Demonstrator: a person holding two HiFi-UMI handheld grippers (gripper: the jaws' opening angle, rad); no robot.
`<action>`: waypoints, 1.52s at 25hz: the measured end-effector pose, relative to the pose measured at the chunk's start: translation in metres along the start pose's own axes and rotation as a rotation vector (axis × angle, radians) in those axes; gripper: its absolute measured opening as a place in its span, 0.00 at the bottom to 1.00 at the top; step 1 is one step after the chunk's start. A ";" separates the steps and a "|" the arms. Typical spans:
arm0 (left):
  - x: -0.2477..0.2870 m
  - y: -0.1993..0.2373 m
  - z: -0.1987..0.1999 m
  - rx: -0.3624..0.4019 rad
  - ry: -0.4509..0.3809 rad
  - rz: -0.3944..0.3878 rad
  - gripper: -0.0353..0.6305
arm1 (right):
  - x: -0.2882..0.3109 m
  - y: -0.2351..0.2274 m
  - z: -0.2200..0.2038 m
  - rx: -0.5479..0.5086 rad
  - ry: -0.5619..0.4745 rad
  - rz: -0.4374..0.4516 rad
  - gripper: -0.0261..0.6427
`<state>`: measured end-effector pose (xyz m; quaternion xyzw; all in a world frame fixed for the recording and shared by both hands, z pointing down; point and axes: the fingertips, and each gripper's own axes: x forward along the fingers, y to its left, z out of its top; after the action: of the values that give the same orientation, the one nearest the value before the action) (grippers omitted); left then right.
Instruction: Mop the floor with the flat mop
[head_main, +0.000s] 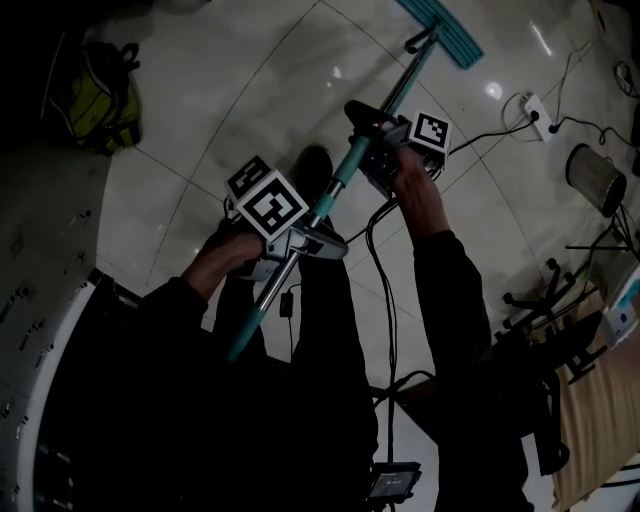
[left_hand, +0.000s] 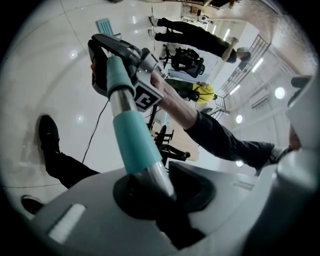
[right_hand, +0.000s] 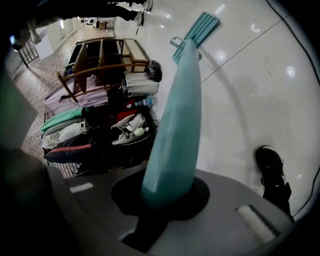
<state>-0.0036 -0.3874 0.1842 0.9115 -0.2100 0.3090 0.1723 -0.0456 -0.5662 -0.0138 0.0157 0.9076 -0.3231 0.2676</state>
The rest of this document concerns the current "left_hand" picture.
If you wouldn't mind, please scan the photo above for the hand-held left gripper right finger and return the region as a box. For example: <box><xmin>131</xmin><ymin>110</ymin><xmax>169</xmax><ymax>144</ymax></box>
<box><xmin>168</xmin><ymin>161</ymin><xmax>279</xmax><ymax>239</ymax></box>

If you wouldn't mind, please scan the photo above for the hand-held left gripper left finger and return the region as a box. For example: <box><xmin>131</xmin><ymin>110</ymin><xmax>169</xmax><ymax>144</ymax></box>
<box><xmin>32</xmin><ymin>169</ymin><xmax>181</xmax><ymax>256</ymax></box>

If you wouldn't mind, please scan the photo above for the black office chair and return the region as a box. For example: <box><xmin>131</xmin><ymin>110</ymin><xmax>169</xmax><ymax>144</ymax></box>
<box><xmin>161</xmin><ymin>44</ymin><xmax>207</xmax><ymax>79</ymax></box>

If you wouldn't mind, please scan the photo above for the metal staircase railing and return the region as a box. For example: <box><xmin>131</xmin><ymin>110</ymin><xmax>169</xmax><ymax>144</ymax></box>
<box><xmin>214</xmin><ymin>34</ymin><xmax>273</xmax><ymax>116</ymax></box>

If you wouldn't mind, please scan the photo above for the person's right forearm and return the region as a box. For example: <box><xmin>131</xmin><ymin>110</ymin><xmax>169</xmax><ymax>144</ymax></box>
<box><xmin>149</xmin><ymin>72</ymin><xmax>277</xmax><ymax>173</ymax></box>

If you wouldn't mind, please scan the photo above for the black chair base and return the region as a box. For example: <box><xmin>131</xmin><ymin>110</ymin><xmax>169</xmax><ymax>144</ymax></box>
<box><xmin>146</xmin><ymin>104</ymin><xmax>191</xmax><ymax>165</ymax></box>

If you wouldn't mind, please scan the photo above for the thin black cable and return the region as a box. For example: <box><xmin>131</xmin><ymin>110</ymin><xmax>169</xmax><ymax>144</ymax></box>
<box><xmin>81</xmin><ymin>99</ymin><xmax>111</xmax><ymax>165</ymax></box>

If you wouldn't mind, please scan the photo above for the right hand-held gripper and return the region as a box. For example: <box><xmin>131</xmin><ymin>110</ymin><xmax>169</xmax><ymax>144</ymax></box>
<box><xmin>87</xmin><ymin>33</ymin><xmax>166</xmax><ymax>113</ymax></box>

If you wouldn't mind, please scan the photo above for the person's black shoe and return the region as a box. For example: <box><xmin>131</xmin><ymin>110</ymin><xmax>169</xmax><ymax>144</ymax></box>
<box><xmin>20</xmin><ymin>194</ymin><xmax>45</xmax><ymax>216</ymax></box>
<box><xmin>38</xmin><ymin>114</ymin><xmax>62</xmax><ymax>154</ymax></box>

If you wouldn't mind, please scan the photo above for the person's black trouser leg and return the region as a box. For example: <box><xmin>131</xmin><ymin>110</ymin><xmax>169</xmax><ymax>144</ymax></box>
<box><xmin>42</xmin><ymin>149</ymin><xmax>101</xmax><ymax>190</ymax></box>

